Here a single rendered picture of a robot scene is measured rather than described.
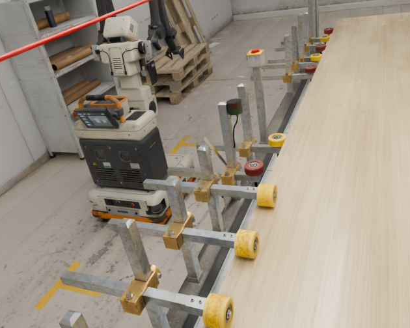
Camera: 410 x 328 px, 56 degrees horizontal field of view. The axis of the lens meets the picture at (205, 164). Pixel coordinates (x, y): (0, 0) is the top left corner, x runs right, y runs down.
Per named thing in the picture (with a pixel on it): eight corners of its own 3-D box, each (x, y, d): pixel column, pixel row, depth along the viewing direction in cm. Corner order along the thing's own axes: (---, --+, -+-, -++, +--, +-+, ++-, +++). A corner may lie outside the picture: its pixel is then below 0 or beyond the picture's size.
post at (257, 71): (259, 146, 218) (250, 67, 196) (261, 141, 222) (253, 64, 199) (267, 146, 216) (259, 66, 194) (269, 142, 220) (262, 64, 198)
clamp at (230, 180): (222, 186, 167) (220, 176, 165) (232, 169, 178) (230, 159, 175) (234, 187, 165) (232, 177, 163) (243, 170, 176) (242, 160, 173)
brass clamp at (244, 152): (238, 157, 187) (237, 148, 184) (246, 144, 197) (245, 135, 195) (250, 157, 185) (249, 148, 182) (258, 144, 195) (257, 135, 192)
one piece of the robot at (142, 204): (148, 211, 271) (144, 202, 267) (99, 205, 287) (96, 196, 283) (149, 209, 273) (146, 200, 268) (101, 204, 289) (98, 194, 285)
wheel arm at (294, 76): (250, 82, 276) (250, 76, 274) (252, 80, 279) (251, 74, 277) (314, 80, 259) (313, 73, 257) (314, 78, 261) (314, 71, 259)
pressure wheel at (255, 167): (245, 191, 165) (241, 168, 160) (250, 180, 172) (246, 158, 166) (263, 192, 162) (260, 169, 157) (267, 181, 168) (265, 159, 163)
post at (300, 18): (300, 75, 316) (297, 14, 292) (300, 74, 318) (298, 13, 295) (304, 75, 314) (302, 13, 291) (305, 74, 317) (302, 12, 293)
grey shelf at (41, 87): (50, 157, 419) (-13, 6, 343) (98, 122, 489) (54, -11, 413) (83, 159, 402) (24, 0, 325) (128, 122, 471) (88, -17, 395)
